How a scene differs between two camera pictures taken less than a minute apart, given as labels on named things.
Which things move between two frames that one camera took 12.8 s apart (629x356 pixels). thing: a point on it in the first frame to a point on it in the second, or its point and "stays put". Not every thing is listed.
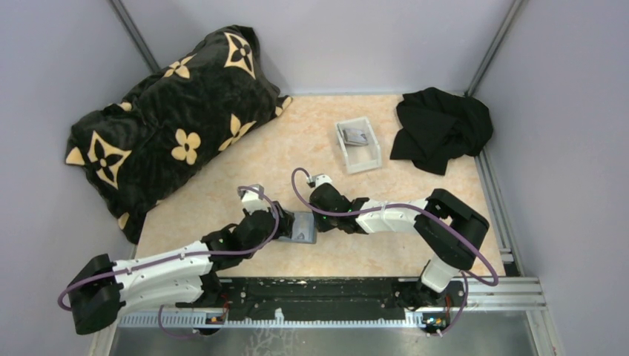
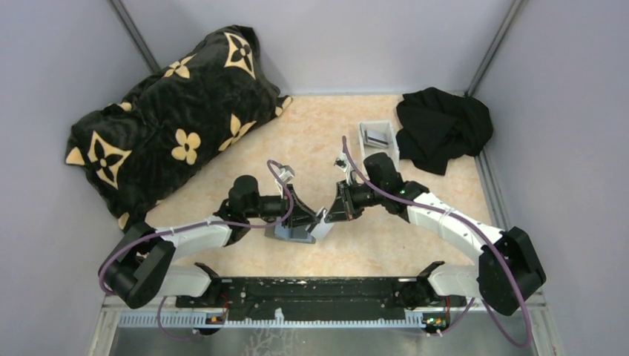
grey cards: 355,137 to 376,138
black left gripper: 286,223 to 300,213
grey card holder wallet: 303,228 stays put
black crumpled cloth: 435,125 stays put
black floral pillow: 208,99 stays put
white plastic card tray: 359,157 to 377,136
